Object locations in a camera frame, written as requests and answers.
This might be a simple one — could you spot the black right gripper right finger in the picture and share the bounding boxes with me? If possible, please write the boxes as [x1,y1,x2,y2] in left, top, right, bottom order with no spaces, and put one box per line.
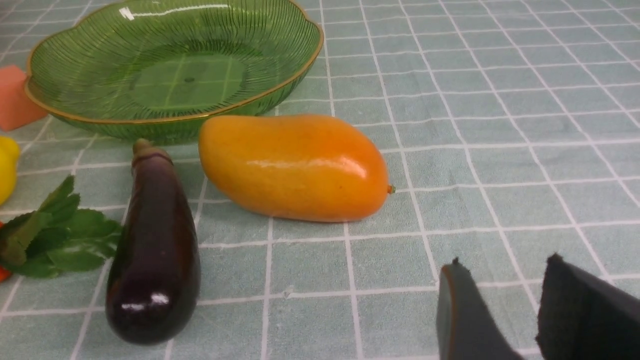
[535,253,640,360]

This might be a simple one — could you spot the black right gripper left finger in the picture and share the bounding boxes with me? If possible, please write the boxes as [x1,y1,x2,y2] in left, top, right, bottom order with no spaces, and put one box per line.
[436,257,523,360]

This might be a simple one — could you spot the orange yellow plastic mango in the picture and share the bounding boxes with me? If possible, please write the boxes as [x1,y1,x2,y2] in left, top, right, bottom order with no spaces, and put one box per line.
[198,114,396,223]

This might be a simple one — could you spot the dark purple plastic eggplant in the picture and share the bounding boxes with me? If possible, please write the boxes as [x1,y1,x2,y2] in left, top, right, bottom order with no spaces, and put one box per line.
[105,138,201,346]

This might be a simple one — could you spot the orange plastic carrot with leaves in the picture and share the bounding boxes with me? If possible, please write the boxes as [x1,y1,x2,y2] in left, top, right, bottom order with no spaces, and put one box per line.
[0,175,122,279]

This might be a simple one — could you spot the yellow plastic lemon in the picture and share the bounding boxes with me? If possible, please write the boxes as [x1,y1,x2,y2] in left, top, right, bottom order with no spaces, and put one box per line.
[0,136,21,205]

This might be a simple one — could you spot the green checkered tablecloth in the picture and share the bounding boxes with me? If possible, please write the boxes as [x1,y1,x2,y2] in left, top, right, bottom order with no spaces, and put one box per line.
[1,0,640,360]

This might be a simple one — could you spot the green glass leaf plate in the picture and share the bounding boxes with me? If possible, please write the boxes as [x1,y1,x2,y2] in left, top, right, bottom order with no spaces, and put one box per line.
[24,0,325,145]

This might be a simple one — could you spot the salmon pink foam cube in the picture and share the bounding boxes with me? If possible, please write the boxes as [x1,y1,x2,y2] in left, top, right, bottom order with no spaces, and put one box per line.
[0,64,48,132]

